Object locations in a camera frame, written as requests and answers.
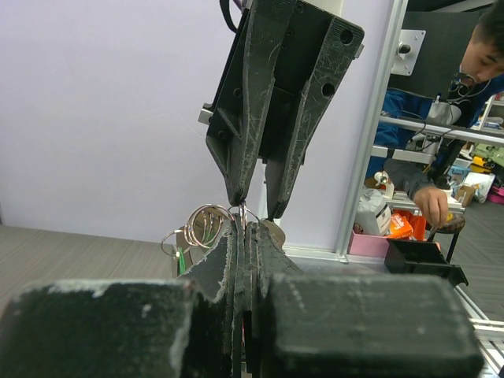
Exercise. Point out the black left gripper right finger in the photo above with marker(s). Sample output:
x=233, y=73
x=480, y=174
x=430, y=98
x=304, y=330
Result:
x=301, y=324

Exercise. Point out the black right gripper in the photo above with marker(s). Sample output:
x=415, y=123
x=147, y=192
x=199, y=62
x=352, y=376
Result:
x=287, y=60

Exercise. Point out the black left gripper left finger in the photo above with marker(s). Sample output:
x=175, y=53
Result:
x=186, y=327

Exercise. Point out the key with green tag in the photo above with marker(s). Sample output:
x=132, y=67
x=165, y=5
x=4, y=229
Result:
x=180, y=261

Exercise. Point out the metal key organizer with rings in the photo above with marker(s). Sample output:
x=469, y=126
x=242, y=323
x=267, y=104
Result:
x=199, y=234

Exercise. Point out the pink box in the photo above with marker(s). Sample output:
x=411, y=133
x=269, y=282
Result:
x=368, y=245

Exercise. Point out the white grey bag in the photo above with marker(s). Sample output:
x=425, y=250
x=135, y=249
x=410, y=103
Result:
x=373, y=216

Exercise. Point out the black plastic bin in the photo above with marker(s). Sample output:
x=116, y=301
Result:
x=415, y=257

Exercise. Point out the orange snack bag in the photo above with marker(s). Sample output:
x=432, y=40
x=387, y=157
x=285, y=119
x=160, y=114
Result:
x=407, y=225

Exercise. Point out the brown patterned stool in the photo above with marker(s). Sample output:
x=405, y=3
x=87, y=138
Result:
x=454, y=225

